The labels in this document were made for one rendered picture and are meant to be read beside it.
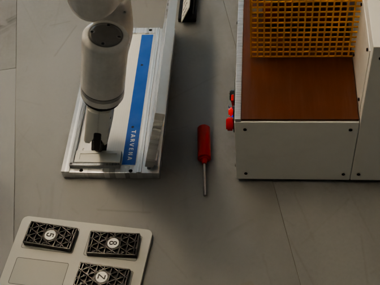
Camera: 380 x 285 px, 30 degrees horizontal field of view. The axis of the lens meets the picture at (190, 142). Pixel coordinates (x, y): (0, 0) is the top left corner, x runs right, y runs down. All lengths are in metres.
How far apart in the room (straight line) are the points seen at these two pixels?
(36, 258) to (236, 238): 0.39
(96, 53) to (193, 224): 0.40
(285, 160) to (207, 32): 0.49
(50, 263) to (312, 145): 0.55
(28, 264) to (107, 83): 0.39
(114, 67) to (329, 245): 0.53
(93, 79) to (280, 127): 0.36
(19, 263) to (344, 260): 0.62
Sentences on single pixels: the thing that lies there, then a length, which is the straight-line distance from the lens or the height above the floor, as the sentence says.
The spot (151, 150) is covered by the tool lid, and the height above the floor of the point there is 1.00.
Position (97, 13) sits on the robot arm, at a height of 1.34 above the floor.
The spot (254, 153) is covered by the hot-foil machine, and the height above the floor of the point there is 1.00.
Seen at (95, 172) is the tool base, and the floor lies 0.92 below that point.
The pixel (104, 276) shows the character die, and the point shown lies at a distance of 1.36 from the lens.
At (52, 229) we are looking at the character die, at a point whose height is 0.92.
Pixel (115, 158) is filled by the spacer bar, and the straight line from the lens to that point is 1.50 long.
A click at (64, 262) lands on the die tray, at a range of 1.41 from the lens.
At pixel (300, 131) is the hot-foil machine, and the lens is 1.34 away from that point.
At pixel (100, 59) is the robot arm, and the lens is 1.26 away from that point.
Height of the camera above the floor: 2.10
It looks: 51 degrees down
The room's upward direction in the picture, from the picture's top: 7 degrees counter-clockwise
